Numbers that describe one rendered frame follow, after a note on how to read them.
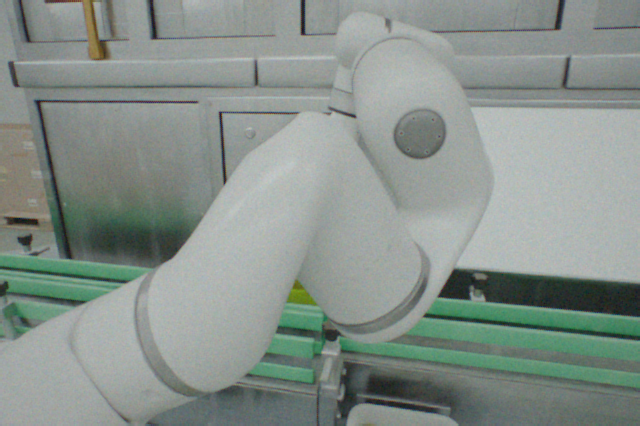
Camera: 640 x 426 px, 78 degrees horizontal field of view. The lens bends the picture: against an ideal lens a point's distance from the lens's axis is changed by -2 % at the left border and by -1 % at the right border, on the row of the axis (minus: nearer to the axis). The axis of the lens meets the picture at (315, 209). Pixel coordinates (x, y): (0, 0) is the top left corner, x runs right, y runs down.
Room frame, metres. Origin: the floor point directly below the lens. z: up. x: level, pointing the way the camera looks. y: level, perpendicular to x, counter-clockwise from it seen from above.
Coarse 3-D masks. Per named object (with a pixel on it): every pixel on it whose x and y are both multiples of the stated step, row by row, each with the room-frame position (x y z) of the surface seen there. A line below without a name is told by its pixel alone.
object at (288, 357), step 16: (16, 304) 0.64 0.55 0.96; (32, 304) 0.63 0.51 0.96; (48, 304) 0.63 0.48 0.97; (0, 320) 0.65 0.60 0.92; (16, 320) 0.65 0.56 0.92; (32, 320) 0.64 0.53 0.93; (288, 336) 0.54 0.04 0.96; (272, 352) 0.54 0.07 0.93; (288, 352) 0.53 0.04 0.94; (304, 352) 0.53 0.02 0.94; (256, 368) 0.55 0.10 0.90; (272, 368) 0.54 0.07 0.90; (288, 368) 0.54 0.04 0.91; (304, 368) 0.53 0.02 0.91
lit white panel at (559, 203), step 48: (528, 144) 0.71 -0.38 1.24; (576, 144) 0.70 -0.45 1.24; (624, 144) 0.68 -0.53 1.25; (528, 192) 0.71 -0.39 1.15; (576, 192) 0.69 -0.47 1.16; (624, 192) 0.68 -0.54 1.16; (480, 240) 0.72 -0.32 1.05; (528, 240) 0.71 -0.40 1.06; (576, 240) 0.69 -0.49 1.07; (624, 240) 0.67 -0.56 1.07
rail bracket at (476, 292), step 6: (474, 276) 0.66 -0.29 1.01; (480, 276) 0.66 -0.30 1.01; (486, 276) 0.66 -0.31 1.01; (474, 282) 0.65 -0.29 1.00; (480, 282) 0.65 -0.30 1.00; (486, 282) 0.65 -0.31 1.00; (474, 288) 0.66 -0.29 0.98; (480, 288) 0.65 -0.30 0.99; (474, 294) 0.66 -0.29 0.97; (480, 294) 0.65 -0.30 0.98; (474, 300) 0.65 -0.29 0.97; (480, 300) 0.65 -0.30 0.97
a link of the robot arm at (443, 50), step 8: (392, 24) 0.55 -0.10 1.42; (400, 24) 0.56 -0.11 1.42; (392, 32) 0.54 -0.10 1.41; (400, 32) 0.43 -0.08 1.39; (408, 32) 0.55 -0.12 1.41; (416, 32) 0.55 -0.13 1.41; (424, 32) 0.56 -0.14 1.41; (376, 40) 0.42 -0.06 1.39; (384, 40) 0.40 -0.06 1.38; (416, 40) 0.40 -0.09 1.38; (424, 40) 0.44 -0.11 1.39; (432, 40) 0.55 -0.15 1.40; (440, 40) 0.54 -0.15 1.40; (368, 48) 0.41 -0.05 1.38; (432, 48) 0.44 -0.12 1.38; (440, 48) 0.46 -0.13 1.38; (448, 48) 0.48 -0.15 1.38; (360, 56) 0.41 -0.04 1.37; (440, 56) 0.45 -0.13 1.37; (448, 56) 0.47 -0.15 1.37; (448, 64) 0.47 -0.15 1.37; (352, 72) 0.42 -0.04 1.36; (352, 80) 0.41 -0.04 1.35; (352, 88) 0.41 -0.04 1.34
